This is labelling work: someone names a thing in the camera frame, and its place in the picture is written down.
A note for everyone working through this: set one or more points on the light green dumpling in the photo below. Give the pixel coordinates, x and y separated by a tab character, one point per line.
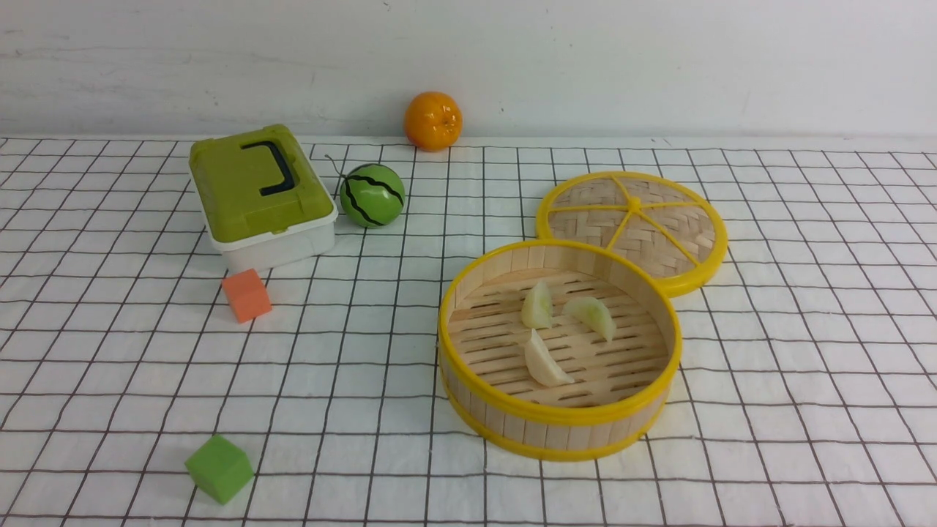
537	310

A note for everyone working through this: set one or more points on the white dumpling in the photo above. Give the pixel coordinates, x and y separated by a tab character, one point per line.
541	366

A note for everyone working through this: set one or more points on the pale green dumpling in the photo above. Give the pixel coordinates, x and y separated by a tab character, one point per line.
593	313

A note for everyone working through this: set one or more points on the bamboo steamer tray yellow rims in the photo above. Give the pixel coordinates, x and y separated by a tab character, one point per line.
621	387

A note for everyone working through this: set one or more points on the woven bamboo steamer lid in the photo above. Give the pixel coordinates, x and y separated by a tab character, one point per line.
662	227

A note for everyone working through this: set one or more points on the green watermelon ball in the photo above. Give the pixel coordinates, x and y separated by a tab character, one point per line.
372	195

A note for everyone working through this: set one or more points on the orange fruit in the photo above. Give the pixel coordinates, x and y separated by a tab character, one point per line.
433	121

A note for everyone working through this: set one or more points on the green lidded white box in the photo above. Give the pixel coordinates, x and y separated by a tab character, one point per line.
262	203

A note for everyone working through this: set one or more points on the orange cube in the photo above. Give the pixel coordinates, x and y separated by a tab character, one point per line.
247	296

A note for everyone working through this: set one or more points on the green cube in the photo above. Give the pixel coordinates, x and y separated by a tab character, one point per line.
220	469

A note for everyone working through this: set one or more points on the white grid tablecloth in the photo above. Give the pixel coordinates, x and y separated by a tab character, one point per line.
806	394

